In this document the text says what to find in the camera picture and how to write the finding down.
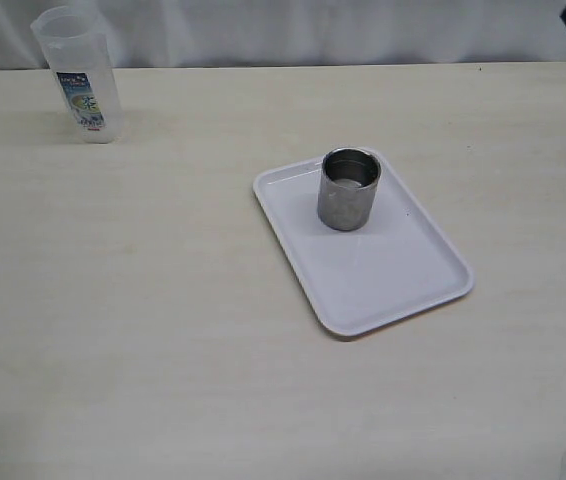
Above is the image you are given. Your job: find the white rectangular plastic tray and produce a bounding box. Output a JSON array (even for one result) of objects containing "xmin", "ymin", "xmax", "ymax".
[{"xmin": 253, "ymin": 148, "xmax": 474, "ymax": 337}]

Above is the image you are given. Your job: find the white backdrop curtain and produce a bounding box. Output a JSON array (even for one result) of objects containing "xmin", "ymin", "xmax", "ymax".
[{"xmin": 0, "ymin": 0, "xmax": 566, "ymax": 70}]

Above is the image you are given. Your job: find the clear plastic water pitcher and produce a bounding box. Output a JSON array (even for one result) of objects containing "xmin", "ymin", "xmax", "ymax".
[{"xmin": 30, "ymin": 3, "xmax": 123, "ymax": 144}]

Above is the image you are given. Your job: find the stainless steel cup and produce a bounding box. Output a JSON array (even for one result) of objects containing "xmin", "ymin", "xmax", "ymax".
[{"xmin": 317, "ymin": 147, "xmax": 382, "ymax": 232}]

